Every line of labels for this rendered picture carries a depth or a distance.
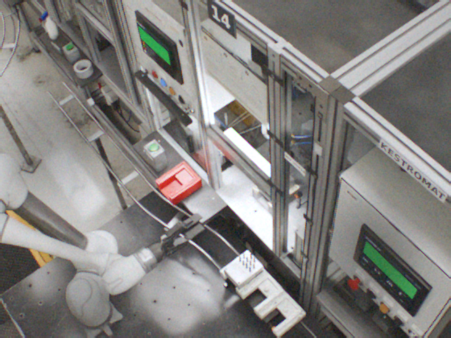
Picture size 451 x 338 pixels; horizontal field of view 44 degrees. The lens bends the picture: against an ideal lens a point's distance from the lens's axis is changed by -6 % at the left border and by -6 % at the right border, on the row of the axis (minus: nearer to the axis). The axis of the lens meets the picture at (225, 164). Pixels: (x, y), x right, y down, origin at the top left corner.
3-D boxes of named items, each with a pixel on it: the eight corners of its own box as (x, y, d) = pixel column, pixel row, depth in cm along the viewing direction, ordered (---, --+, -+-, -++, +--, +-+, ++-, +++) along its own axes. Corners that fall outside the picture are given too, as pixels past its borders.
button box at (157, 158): (147, 162, 264) (142, 146, 254) (162, 152, 266) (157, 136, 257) (157, 173, 260) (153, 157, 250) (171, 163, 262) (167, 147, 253)
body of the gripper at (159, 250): (159, 267, 215) (179, 253, 218) (155, 257, 208) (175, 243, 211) (148, 253, 218) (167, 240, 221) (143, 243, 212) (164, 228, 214)
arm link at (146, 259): (143, 267, 205) (157, 258, 207) (130, 249, 210) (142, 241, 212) (148, 278, 213) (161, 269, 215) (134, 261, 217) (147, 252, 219)
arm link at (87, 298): (71, 323, 239) (55, 305, 222) (81, 286, 250) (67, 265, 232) (106, 330, 237) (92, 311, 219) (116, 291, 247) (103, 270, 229)
